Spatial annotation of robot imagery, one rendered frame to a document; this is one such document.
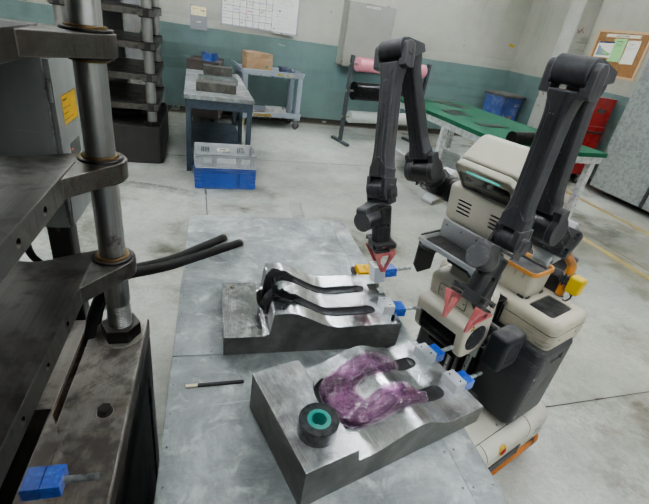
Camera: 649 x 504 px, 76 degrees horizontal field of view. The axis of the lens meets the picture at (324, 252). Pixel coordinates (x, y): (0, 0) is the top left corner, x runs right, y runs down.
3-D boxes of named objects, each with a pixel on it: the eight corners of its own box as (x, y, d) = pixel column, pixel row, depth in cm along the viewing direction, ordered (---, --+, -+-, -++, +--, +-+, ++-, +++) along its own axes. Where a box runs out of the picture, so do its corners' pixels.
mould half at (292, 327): (368, 295, 147) (376, 263, 140) (395, 346, 125) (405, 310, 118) (222, 298, 134) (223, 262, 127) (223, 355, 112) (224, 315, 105)
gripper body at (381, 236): (376, 252, 123) (377, 228, 120) (365, 239, 132) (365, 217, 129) (397, 249, 124) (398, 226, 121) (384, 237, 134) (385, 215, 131)
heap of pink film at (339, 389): (390, 356, 112) (396, 333, 108) (435, 405, 99) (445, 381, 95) (305, 384, 99) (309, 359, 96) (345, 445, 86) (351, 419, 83)
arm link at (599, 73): (614, 65, 81) (561, 57, 89) (601, 62, 78) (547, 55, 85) (531, 256, 101) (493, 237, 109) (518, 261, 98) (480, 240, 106)
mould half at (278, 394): (409, 353, 123) (419, 324, 118) (476, 421, 104) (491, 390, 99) (249, 407, 98) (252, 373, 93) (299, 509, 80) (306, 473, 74)
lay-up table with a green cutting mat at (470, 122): (443, 163, 635) (463, 93, 587) (568, 237, 442) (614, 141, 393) (377, 161, 596) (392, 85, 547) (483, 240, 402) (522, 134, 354)
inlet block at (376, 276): (406, 271, 137) (407, 256, 135) (413, 278, 133) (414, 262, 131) (368, 276, 135) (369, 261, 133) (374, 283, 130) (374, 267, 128)
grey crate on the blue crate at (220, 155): (252, 158, 456) (252, 145, 448) (256, 171, 422) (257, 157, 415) (193, 155, 438) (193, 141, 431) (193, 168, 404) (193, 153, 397)
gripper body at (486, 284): (483, 307, 99) (500, 280, 98) (449, 285, 106) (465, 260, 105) (493, 310, 104) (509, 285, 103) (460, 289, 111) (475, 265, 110)
